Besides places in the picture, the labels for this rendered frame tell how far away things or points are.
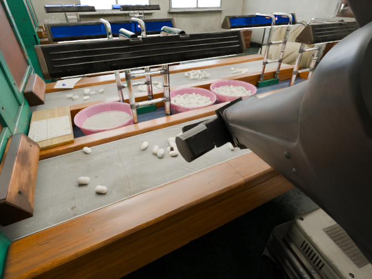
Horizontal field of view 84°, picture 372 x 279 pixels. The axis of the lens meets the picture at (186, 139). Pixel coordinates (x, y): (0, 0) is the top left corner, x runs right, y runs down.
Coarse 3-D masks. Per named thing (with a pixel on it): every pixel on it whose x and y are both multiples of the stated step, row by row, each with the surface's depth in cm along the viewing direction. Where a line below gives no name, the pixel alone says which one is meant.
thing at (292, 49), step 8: (280, 48) 336; (288, 48) 326; (296, 48) 324; (304, 48) 321; (272, 56) 344; (288, 56) 323; (296, 56) 317; (304, 56) 320; (312, 56) 332; (288, 64) 325; (304, 64) 333
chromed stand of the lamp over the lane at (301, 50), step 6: (312, 18) 105; (318, 18) 102; (324, 18) 100; (330, 18) 110; (336, 18) 108; (342, 18) 105; (348, 18) 103; (354, 18) 101; (342, 24) 93; (300, 48) 113; (312, 48) 117; (318, 48) 119; (300, 54) 115; (300, 60) 116; (312, 60) 124; (294, 66) 119; (312, 66) 125; (294, 72) 120; (300, 72) 122; (294, 78) 122; (306, 78) 130
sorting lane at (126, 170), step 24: (120, 144) 79; (168, 144) 79; (48, 168) 68; (72, 168) 68; (96, 168) 68; (120, 168) 68; (144, 168) 68; (168, 168) 68; (192, 168) 68; (48, 192) 59; (72, 192) 59; (96, 192) 59; (120, 192) 59; (48, 216) 53; (72, 216) 53
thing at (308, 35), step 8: (312, 24) 86; (320, 24) 88; (328, 24) 90; (336, 24) 92; (352, 24) 97; (304, 32) 87; (312, 32) 86; (320, 32) 87; (328, 32) 90; (336, 32) 92; (344, 32) 94; (352, 32) 96; (296, 40) 91; (304, 40) 88; (312, 40) 85; (320, 40) 88; (328, 40) 90; (336, 40) 93
